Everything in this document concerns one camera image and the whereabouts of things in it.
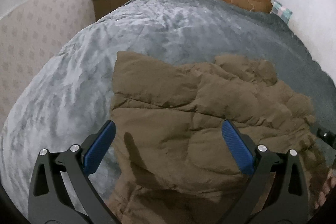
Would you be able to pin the person's right hand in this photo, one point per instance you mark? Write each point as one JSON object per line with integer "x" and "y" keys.
{"x": 328, "y": 186}

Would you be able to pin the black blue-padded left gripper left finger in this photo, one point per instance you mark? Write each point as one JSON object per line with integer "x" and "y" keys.
{"x": 60, "y": 189}

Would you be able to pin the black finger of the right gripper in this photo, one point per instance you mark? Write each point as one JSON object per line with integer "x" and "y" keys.
{"x": 327, "y": 136}

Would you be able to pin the checked pastel pillow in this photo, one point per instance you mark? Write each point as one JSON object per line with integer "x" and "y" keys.
{"x": 281, "y": 11}

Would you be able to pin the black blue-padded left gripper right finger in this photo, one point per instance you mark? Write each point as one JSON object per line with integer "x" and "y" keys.
{"x": 276, "y": 190}

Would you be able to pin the dark wooden nightstand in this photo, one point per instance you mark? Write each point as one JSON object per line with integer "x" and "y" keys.
{"x": 104, "y": 7}

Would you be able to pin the olive brown padded coat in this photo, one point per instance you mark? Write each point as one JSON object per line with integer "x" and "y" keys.
{"x": 175, "y": 165}

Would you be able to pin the grey plush bed blanket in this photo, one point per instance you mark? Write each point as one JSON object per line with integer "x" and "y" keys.
{"x": 69, "y": 98}

